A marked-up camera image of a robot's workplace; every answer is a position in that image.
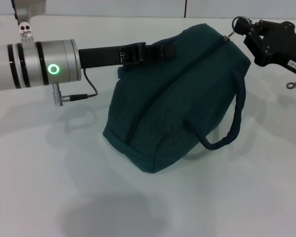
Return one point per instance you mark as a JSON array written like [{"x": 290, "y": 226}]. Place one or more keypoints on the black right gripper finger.
[
  {"x": 257, "y": 44},
  {"x": 243, "y": 24}
]

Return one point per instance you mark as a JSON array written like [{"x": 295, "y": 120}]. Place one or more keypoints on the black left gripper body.
[{"x": 106, "y": 56}]

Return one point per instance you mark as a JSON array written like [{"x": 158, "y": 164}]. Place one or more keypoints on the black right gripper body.
[{"x": 281, "y": 47}]

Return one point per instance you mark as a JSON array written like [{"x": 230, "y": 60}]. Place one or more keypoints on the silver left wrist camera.
[{"x": 27, "y": 14}]

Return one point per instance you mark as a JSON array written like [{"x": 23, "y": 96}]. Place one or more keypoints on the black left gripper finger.
[{"x": 160, "y": 51}]

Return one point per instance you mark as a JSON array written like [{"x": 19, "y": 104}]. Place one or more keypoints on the dark teal insulated lunch bag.
[{"x": 175, "y": 98}]

